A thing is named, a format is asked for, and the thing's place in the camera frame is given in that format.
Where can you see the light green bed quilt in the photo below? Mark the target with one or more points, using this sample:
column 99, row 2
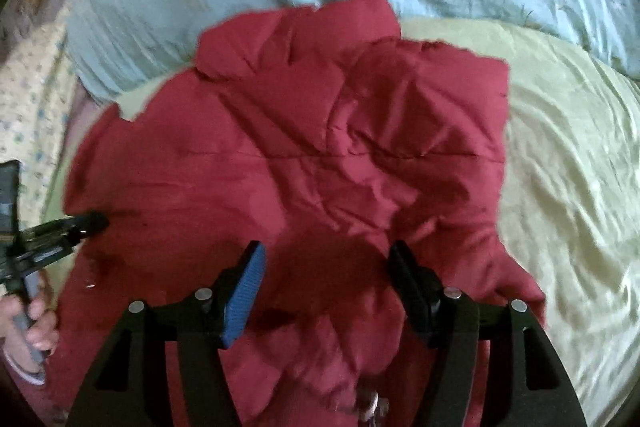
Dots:
column 569, row 206

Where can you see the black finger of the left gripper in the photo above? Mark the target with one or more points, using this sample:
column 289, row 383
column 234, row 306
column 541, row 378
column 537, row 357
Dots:
column 54, row 240

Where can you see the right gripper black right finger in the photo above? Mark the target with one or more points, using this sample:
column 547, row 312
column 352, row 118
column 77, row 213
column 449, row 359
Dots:
column 419, row 290

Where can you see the person's left hand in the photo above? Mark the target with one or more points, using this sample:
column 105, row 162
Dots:
column 42, row 336

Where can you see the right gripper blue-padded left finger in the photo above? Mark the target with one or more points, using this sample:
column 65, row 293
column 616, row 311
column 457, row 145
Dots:
column 239, row 288

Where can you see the dark red quilted puffer coat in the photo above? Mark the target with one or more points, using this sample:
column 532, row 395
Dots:
column 327, row 136

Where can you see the yellow cartoon print blanket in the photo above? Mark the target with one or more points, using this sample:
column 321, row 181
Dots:
column 38, row 84

